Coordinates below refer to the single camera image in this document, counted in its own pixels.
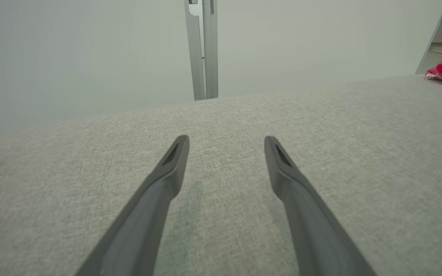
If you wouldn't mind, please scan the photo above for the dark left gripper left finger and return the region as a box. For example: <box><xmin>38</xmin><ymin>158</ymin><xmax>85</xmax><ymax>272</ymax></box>
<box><xmin>74</xmin><ymin>135</ymin><xmax>190</xmax><ymax>276</ymax></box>

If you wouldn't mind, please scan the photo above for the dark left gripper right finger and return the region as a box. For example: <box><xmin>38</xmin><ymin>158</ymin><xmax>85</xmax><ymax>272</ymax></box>
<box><xmin>264</xmin><ymin>136</ymin><xmax>377</xmax><ymax>276</ymax></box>

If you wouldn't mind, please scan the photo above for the grey fabric sofa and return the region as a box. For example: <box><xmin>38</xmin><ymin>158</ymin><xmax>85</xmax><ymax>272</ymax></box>
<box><xmin>0</xmin><ymin>74</ymin><xmax>442</xmax><ymax>276</ymax></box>

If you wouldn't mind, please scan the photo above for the grey partition post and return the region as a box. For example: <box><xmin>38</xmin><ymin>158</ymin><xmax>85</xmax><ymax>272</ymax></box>
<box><xmin>184</xmin><ymin>0</ymin><xmax>219</xmax><ymax>101</ymax></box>

